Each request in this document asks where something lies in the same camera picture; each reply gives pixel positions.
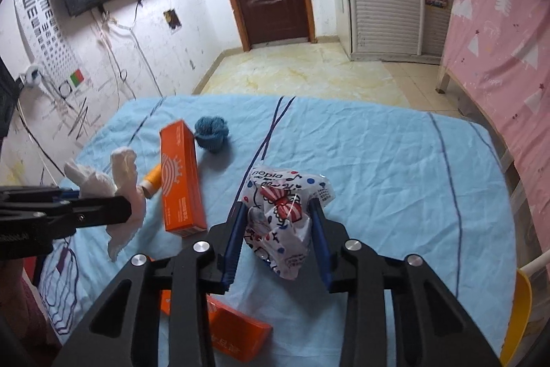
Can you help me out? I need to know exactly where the light blue printed tablecloth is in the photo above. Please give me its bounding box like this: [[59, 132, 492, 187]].
[[34, 94, 518, 367]]

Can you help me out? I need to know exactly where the small orange white tube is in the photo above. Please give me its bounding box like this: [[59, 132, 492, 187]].
[[141, 163, 163, 198]]

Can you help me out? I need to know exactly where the dark flat panel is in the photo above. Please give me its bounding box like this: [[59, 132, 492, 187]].
[[0, 58, 20, 138]]

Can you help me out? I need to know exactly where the teal knit sock ball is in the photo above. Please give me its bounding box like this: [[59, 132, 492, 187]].
[[193, 115, 230, 154]]

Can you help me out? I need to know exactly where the wooden bed frame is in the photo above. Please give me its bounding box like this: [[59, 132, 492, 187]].
[[437, 64, 520, 196]]

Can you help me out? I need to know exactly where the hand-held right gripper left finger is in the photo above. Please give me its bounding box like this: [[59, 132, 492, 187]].
[[52, 199, 250, 367]]

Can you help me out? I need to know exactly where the pink printed curtain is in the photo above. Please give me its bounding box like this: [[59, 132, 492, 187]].
[[442, 0, 550, 265]]

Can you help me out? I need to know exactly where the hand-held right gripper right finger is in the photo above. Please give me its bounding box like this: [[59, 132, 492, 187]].
[[309, 197, 503, 367]]

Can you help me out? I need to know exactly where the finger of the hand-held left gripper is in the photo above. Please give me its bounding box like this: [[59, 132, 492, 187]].
[[0, 185, 82, 203], [43, 195, 132, 231]]

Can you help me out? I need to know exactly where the yellow plastic chair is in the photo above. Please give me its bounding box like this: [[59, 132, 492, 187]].
[[498, 268, 534, 367]]

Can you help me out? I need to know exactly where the eye chart poster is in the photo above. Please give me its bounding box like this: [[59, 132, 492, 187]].
[[13, 0, 87, 101]]

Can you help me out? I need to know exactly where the orange cardboard box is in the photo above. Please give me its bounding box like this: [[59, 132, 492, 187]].
[[159, 290, 273, 363], [160, 120, 208, 237]]

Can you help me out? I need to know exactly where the cartoon print plastic packet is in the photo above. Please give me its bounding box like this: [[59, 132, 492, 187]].
[[238, 164, 336, 281]]

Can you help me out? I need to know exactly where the white sock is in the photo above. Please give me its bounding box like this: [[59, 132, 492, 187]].
[[64, 147, 144, 262]]

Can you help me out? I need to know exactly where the person's pink clothing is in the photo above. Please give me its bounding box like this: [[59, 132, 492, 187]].
[[9, 264, 63, 367]]

